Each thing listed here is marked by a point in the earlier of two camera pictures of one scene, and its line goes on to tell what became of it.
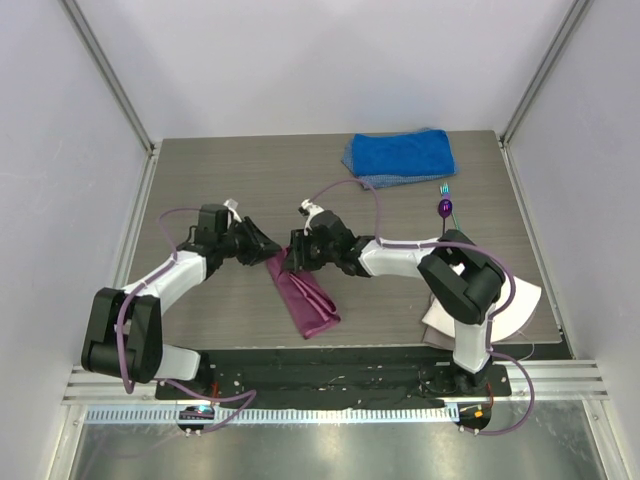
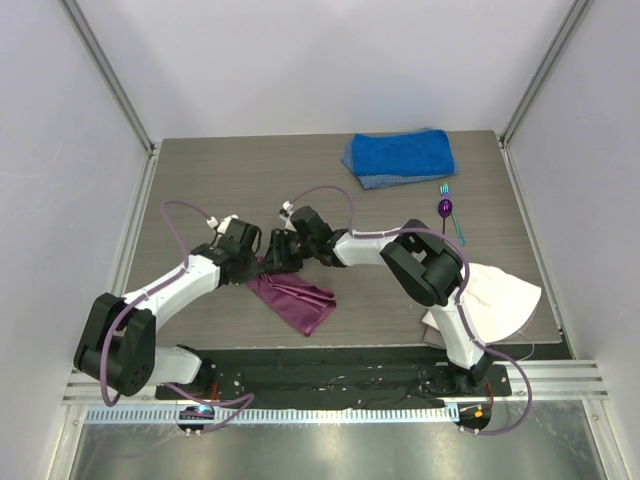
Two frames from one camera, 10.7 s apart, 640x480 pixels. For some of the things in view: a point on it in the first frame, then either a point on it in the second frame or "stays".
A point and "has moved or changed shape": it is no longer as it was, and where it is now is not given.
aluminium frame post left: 102,65 stays
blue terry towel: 423,152 stays
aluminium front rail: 568,379 stays
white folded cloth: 438,322 stays
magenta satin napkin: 311,306 has moved or changed shape
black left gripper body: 236,242 -> 249,268
